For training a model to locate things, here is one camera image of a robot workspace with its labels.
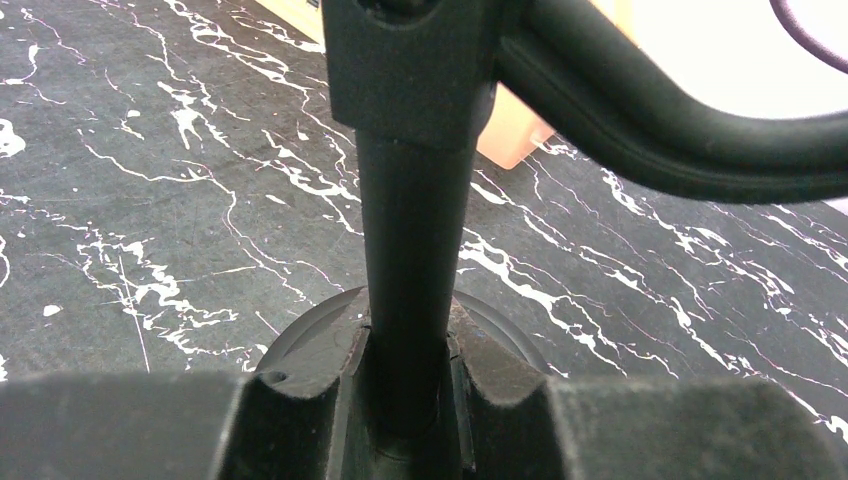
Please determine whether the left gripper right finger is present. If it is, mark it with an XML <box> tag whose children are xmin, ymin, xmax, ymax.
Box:
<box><xmin>447</xmin><ymin>298</ymin><xmax>848</xmax><ymax>480</ymax></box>

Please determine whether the orange desk file organizer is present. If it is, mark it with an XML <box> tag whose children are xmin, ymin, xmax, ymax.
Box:
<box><xmin>254</xmin><ymin>0</ymin><xmax>637</xmax><ymax>172</ymax></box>

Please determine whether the black round base phone stand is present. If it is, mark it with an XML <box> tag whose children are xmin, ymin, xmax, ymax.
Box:
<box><xmin>254</xmin><ymin>0</ymin><xmax>848</xmax><ymax>439</ymax></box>

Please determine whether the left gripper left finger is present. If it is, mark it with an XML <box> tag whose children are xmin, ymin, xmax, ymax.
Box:
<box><xmin>0</xmin><ymin>324</ymin><xmax>372</xmax><ymax>480</ymax></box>

